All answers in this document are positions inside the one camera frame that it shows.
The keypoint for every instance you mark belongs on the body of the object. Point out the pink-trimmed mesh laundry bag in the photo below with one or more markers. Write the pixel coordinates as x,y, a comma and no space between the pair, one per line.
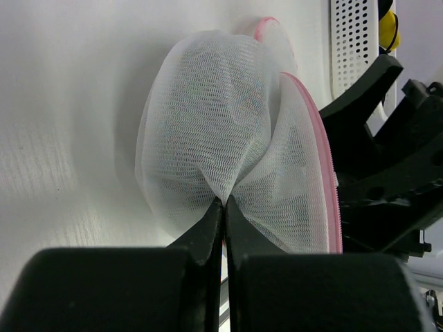
228,117

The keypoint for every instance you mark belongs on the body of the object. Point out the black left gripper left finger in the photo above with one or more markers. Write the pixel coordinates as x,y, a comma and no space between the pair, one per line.
175,288

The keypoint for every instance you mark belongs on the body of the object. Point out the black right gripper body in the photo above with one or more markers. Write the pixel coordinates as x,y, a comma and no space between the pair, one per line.
389,183

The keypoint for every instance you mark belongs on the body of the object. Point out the yellow bra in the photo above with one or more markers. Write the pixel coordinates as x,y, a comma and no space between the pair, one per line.
389,34

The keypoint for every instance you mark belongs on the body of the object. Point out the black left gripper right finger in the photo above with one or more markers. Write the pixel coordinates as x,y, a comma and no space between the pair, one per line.
328,294

